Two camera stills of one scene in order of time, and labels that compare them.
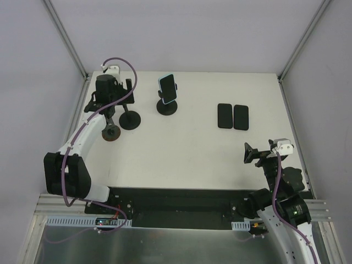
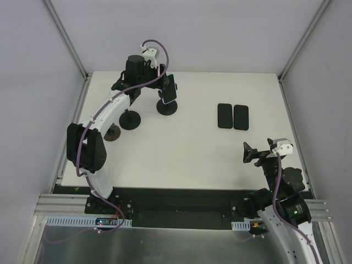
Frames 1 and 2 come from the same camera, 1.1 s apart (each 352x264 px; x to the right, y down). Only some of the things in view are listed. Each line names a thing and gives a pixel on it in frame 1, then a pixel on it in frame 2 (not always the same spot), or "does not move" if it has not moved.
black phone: (241, 117) does not move
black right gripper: (263, 154) does not move
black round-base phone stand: (129, 120) does not move
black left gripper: (121, 93) to (161, 78)
